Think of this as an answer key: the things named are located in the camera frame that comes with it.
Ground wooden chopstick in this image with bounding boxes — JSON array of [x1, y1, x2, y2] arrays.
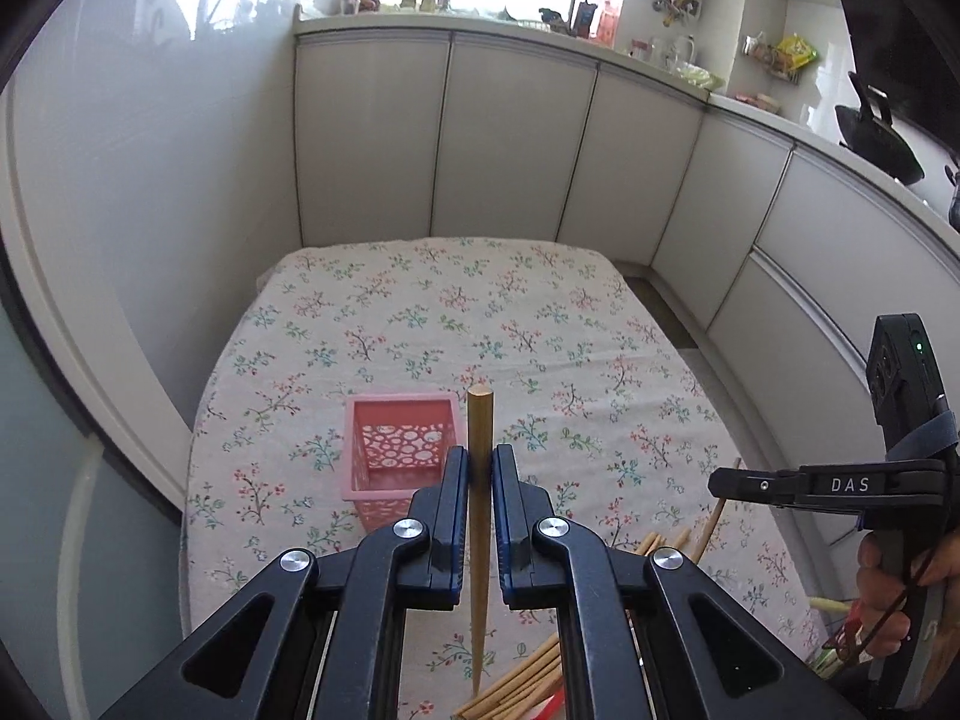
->
[[635, 533, 664, 556], [460, 656, 563, 718], [467, 383, 493, 695], [454, 634, 563, 720], [690, 497, 727, 564]]

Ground white kitchen cabinets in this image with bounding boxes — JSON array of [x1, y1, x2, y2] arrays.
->
[[293, 15, 958, 466]]

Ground person's right hand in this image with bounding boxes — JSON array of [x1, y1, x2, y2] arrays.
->
[[856, 532, 958, 658]]

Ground floral tablecloth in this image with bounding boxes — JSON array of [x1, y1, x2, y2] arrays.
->
[[181, 234, 827, 720]]

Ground pink perforated utensil basket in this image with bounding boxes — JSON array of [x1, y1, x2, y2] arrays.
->
[[340, 394, 464, 533]]

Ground black wok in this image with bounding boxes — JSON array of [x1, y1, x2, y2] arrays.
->
[[835, 70, 926, 187]]

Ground yellow snack bag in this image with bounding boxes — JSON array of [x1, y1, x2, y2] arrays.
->
[[773, 34, 818, 75]]

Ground white kettle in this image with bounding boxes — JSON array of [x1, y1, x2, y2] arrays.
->
[[667, 34, 698, 73]]

